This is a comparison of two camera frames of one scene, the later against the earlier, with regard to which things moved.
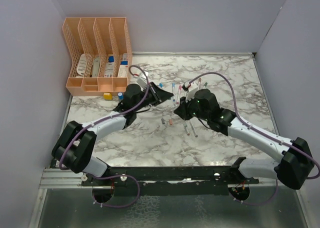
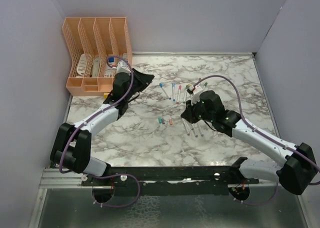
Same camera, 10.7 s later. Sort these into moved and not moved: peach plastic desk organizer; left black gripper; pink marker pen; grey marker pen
Moved: left black gripper
Not moved: pink marker pen; peach plastic desk organizer; grey marker pen
